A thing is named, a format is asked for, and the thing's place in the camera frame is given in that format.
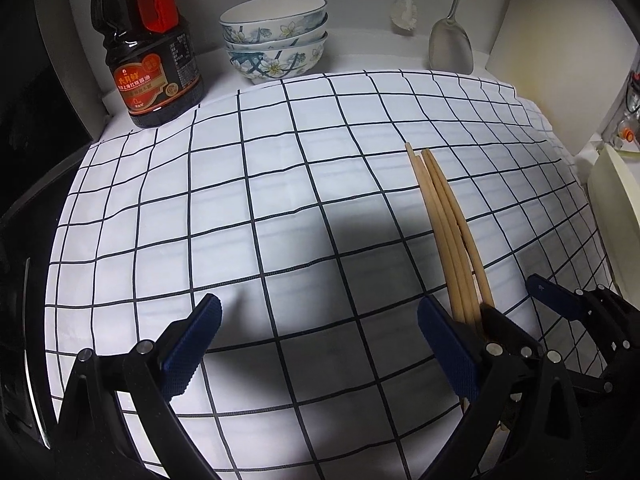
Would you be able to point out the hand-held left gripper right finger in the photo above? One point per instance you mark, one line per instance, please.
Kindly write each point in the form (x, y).
(447, 350)

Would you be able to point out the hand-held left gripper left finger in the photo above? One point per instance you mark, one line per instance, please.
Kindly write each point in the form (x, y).
(192, 345)

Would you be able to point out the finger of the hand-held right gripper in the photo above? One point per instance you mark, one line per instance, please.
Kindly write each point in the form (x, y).
(505, 330)
(555, 295)

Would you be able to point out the bundle of wooden chopsticks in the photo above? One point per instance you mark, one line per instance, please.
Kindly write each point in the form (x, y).
(475, 260)

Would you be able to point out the wooden chopstick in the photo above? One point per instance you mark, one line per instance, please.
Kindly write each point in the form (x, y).
(434, 210)
(451, 240)

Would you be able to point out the cream plastic container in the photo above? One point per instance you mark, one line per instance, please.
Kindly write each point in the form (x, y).
(615, 210)

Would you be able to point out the white black checkered cloth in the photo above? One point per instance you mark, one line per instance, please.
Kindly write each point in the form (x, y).
(200, 200)

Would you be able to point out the clear bottle orange cap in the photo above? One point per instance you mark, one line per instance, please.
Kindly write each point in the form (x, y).
(627, 134)

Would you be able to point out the cream cutting board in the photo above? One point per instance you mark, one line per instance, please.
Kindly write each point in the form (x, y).
(550, 60)

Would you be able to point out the dark soy sauce bottle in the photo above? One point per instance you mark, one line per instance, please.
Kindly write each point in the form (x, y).
(150, 85)

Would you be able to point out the metal spatula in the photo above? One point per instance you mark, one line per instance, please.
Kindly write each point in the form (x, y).
(450, 45)

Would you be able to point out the floral ceramic bowl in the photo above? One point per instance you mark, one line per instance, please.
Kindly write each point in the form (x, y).
(280, 30)
(310, 35)
(270, 67)

